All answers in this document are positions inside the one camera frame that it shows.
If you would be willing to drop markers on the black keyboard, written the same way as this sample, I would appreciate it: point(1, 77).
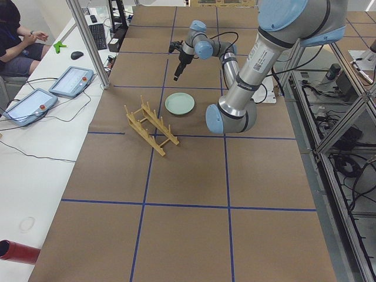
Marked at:
point(98, 33)

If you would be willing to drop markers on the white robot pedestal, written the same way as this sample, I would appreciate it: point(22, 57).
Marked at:
point(265, 93)

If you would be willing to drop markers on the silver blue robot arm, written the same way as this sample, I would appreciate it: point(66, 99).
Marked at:
point(281, 25)

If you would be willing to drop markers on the aluminium frame post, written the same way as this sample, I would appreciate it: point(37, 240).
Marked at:
point(88, 40)

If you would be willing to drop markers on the red cylinder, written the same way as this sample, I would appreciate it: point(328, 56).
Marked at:
point(17, 252)

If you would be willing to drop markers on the far teach pendant tablet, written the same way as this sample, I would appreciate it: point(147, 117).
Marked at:
point(72, 82)

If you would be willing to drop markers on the black computer mouse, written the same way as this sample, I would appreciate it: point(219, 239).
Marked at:
point(76, 55)

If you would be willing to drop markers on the green plastic object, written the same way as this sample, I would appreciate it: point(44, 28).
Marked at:
point(58, 46)

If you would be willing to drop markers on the near teach pendant tablet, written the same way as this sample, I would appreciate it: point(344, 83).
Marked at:
point(31, 107)

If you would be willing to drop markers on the teach pendant tablet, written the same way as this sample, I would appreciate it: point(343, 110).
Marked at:
point(72, 82)
point(31, 107)

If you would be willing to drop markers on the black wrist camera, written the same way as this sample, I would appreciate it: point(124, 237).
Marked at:
point(175, 46)

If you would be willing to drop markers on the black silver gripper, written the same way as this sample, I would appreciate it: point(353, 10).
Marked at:
point(185, 58)

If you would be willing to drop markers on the wooden dish rack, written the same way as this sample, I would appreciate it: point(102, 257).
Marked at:
point(148, 125)

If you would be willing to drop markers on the light green plate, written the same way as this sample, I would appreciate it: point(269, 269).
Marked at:
point(179, 103)

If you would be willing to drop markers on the seated person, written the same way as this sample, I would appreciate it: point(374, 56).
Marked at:
point(21, 49)

